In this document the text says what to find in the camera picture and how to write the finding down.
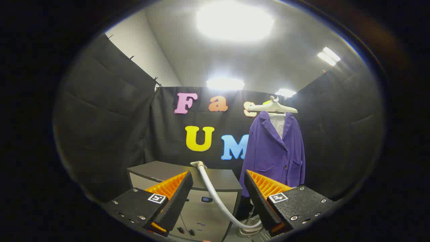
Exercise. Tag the small ceiling light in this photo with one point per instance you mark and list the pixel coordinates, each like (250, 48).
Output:
(285, 92)

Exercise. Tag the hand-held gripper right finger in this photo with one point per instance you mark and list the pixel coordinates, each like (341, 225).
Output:
(258, 201)

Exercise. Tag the grey cabinet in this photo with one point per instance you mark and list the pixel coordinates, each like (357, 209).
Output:
(215, 178)

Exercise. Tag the white clothes hanger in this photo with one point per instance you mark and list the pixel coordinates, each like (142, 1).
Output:
(273, 107)

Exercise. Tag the long ceiling light strip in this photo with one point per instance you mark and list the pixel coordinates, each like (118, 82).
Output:
(225, 84)

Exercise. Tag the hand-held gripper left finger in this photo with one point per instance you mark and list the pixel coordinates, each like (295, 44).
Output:
(178, 198)

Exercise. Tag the double ceiling light panel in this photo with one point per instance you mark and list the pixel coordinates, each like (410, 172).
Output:
(329, 56)

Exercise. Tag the white shirt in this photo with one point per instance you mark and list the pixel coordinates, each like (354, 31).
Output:
(278, 124)

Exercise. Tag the large square ceiling light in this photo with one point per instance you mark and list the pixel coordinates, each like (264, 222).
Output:
(235, 21)

